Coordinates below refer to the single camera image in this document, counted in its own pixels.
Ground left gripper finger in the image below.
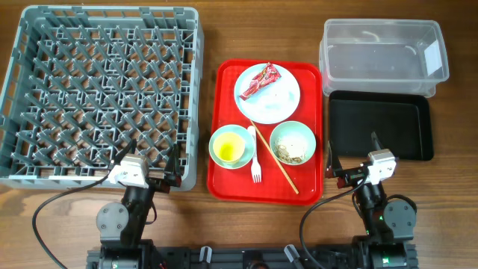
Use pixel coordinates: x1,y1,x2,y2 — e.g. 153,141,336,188
110,139,137,167
164,143,181,178

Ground green bowl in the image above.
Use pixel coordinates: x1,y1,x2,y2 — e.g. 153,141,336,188
269,121,317,166

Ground red snack wrapper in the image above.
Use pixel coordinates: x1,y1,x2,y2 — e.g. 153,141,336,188
240,63,282,100

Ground rice food scraps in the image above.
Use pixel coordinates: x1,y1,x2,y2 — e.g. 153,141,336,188
274,135,307,164

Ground yellow plastic cup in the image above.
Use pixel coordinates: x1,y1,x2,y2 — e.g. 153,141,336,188
213,132,246,164

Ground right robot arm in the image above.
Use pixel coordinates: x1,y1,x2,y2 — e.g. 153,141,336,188
326,133,418,268

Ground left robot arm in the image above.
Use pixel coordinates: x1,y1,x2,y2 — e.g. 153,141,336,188
87,139,182,269

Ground grey plastic dishwasher rack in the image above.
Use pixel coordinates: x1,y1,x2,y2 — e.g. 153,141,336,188
1,6,204,191

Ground clear plastic waste bin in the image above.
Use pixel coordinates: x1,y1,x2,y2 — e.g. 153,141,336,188
319,19,450,98

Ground black plastic tray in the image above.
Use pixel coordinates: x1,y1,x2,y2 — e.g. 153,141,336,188
329,90,434,161

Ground red plastic serving tray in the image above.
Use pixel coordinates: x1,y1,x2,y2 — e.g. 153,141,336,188
207,59,323,205

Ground wooden chopstick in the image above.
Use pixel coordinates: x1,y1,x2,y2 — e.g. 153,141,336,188
249,120,299,194

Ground white plastic fork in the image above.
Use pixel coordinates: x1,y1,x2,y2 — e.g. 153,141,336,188
247,126,261,183

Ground light blue small bowl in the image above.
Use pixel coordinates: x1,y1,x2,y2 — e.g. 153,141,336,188
208,125,254,170

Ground light blue dinner plate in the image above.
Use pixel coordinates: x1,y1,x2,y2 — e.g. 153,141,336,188
233,63,301,124

